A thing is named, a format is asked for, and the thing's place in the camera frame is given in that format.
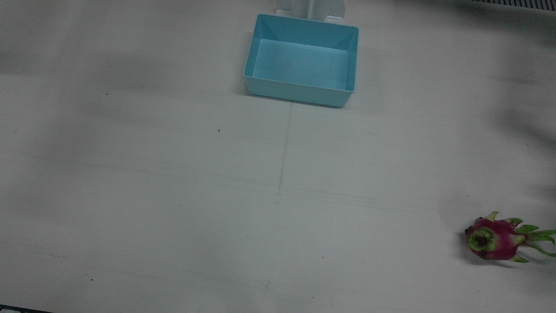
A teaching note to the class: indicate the light blue plastic bin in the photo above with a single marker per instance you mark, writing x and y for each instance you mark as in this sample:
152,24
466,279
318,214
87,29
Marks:
304,65

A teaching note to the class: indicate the white plastic stand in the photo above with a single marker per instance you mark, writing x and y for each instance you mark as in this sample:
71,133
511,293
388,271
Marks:
295,6

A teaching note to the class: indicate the pink green dragon fruit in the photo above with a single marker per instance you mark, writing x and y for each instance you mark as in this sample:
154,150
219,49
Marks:
499,241

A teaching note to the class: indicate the dark ribbed vent grille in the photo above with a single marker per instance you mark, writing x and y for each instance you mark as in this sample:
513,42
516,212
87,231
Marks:
521,3

